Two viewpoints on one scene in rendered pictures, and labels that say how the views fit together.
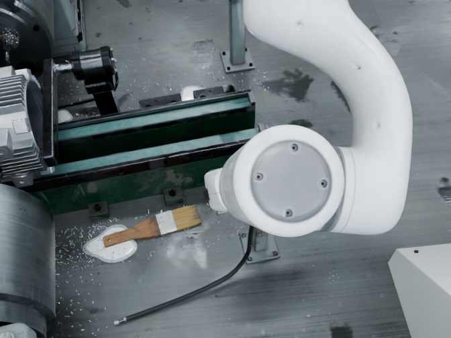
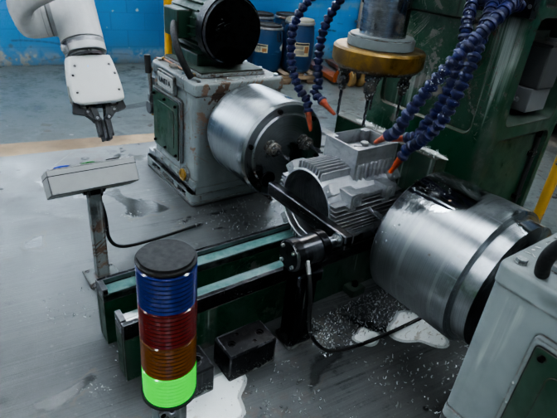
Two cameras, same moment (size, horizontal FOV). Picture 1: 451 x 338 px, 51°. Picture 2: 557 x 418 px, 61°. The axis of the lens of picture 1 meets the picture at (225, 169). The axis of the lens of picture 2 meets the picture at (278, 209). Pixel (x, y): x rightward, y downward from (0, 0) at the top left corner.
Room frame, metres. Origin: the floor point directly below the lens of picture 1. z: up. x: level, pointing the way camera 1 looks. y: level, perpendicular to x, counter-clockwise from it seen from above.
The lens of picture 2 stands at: (1.34, -0.14, 1.49)
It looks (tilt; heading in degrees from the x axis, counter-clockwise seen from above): 29 degrees down; 151
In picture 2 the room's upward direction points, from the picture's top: 6 degrees clockwise
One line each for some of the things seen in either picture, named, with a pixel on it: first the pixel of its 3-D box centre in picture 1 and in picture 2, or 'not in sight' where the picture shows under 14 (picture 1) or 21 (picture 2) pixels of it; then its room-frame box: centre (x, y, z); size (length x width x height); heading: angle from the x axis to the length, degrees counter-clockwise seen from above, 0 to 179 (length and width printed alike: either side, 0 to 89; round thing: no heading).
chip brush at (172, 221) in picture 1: (152, 227); not in sight; (0.47, 0.16, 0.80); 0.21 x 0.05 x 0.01; 106
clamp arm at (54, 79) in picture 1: (51, 108); (306, 212); (0.62, 0.32, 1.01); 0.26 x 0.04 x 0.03; 9
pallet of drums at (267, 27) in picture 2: not in sight; (263, 46); (-4.21, 2.51, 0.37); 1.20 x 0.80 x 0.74; 88
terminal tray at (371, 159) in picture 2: not in sight; (359, 153); (0.57, 0.48, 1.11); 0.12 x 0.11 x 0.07; 99
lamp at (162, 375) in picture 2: not in sight; (168, 345); (0.96, -0.05, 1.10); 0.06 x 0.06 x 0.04
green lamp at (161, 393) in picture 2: not in sight; (169, 374); (0.96, -0.05, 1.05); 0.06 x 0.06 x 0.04
